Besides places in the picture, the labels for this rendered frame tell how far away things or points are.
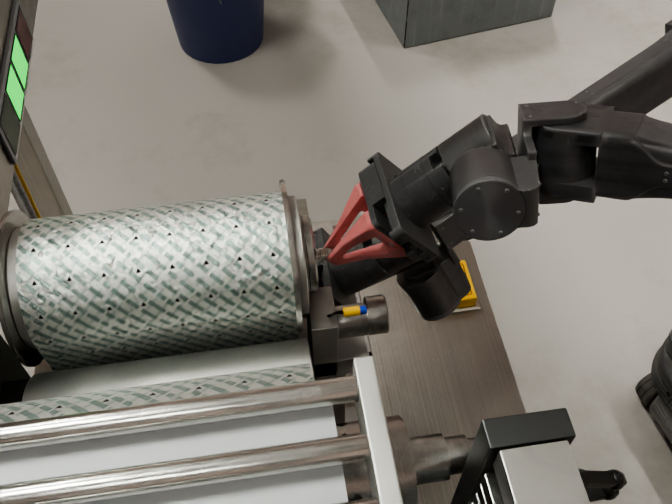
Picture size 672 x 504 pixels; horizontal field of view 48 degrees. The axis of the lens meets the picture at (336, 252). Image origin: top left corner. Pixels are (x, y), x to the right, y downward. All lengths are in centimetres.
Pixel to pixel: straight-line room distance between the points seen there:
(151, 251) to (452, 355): 54
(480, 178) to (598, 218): 192
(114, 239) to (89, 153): 201
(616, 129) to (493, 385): 50
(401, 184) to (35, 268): 33
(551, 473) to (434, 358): 65
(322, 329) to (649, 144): 34
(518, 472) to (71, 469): 24
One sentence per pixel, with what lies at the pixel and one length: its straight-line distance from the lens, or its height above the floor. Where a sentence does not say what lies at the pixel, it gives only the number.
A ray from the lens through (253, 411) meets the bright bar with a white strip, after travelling 42.
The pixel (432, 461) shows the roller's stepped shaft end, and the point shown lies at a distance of 52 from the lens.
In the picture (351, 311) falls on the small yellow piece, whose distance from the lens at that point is 71.
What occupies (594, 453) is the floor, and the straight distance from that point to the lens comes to 208.
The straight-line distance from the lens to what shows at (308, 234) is 69.
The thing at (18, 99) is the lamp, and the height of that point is 117.
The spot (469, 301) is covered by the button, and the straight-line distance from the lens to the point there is 111.
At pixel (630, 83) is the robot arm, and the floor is 129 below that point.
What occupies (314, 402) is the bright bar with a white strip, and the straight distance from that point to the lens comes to 42.
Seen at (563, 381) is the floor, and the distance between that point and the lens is 215.
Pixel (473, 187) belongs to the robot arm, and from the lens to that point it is 60.
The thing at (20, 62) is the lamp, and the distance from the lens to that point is 111.
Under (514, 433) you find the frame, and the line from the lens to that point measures 44.
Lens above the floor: 183
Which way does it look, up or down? 53 degrees down
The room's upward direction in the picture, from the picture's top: straight up
